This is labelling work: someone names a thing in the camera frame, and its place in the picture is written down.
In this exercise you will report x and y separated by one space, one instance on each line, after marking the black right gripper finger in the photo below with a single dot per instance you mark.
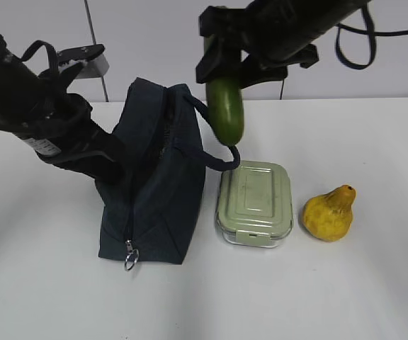
252 72
221 59

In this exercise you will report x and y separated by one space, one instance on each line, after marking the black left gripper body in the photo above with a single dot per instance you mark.
44 107

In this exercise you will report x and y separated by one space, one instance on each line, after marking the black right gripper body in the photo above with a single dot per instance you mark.
276 33

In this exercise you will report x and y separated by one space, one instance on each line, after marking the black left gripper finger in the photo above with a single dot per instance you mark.
102 151

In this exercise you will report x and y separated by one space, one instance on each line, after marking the green cucumber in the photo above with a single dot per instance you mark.
225 107

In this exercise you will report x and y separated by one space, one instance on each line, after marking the dark blue lunch bag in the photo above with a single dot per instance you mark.
151 213

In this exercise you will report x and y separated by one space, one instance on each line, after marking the green lid glass container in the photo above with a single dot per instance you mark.
254 205

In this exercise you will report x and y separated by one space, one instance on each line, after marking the yellow pear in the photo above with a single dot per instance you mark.
328 217

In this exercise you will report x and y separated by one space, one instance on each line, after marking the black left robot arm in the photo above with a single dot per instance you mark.
38 57

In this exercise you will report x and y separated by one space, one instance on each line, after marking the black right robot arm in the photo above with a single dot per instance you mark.
331 13

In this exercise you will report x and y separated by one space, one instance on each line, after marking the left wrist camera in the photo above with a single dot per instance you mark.
89 60

